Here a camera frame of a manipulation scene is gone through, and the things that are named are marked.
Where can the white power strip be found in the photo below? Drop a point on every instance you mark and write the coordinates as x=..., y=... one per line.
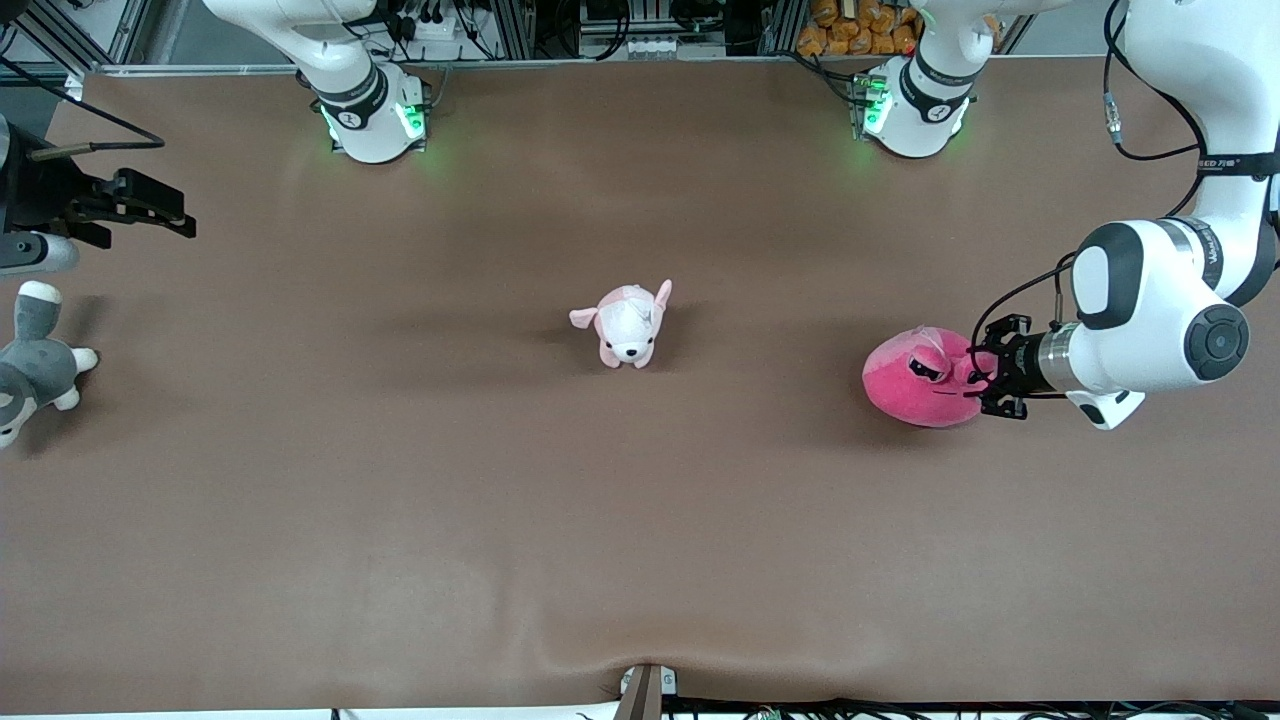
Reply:
x=435, y=25

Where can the bag of orange snacks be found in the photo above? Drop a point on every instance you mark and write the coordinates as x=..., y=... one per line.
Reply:
x=860, y=25

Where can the grey white husky plush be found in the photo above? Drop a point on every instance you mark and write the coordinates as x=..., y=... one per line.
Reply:
x=35, y=365

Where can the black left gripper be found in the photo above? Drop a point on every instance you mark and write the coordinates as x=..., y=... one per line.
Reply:
x=1013, y=367

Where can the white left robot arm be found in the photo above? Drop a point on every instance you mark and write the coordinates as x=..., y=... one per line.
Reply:
x=1150, y=300

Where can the pink round plush toy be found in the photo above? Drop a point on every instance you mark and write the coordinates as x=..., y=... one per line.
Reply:
x=910, y=390

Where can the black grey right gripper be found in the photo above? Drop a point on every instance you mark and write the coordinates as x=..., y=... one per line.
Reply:
x=42, y=189

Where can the white pink dog plush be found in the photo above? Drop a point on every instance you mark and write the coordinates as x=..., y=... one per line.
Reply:
x=625, y=325

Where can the aluminium frame profile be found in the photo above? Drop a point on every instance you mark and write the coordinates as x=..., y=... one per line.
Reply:
x=80, y=35

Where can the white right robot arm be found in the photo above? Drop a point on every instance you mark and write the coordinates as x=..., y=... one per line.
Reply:
x=350, y=90

